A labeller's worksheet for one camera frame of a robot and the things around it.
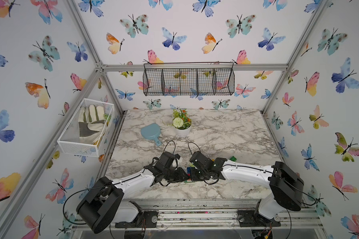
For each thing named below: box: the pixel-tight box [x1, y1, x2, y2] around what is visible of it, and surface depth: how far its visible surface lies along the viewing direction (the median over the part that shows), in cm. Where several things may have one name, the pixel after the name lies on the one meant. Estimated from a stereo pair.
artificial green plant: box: [167, 108, 192, 130], surface depth 97 cm
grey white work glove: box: [78, 104, 106, 145], surface depth 76 cm
